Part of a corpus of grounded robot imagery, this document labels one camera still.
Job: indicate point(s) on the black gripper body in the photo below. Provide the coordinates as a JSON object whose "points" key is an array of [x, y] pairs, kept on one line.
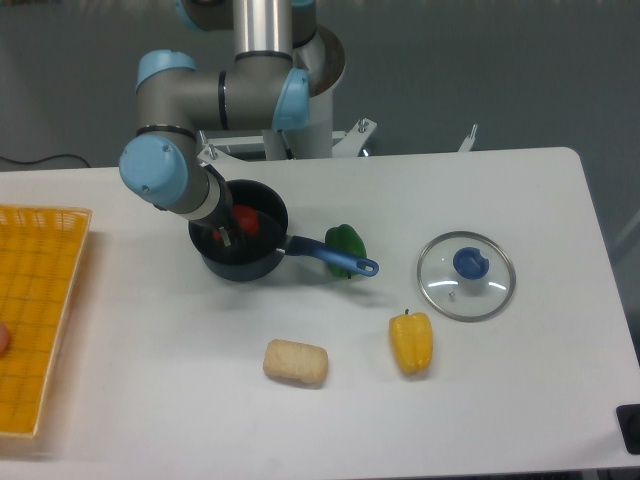
{"points": [[222, 216]]}

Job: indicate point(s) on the red bell pepper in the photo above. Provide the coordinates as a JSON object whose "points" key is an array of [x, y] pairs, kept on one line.
{"points": [[247, 219]]}

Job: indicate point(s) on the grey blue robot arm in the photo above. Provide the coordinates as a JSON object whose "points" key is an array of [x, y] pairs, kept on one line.
{"points": [[175, 101]]}

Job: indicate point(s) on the green bell pepper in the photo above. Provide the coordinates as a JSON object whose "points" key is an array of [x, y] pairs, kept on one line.
{"points": [[346, 239]]}

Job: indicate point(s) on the yellow bell pepper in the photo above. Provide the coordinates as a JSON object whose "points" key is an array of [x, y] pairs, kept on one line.
{"points": [[412, 341]]}

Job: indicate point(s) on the glass pot lid blue knob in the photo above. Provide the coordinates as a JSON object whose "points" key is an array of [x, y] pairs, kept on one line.
{"points": [[465, 276]]}

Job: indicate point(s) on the dark blue saucepan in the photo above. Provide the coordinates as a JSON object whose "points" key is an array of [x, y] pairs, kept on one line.
{"points": [[251, 258]]}

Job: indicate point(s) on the beige bread loaf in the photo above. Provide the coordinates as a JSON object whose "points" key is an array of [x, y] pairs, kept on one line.
{"points": [[300, 362]]}

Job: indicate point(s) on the yellow woven basket tray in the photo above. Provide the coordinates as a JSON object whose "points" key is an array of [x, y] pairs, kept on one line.
{"points": [[41, 250]]}

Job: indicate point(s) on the black object at table corner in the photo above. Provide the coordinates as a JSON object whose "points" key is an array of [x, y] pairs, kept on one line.
{"points": [[629, 422]]}

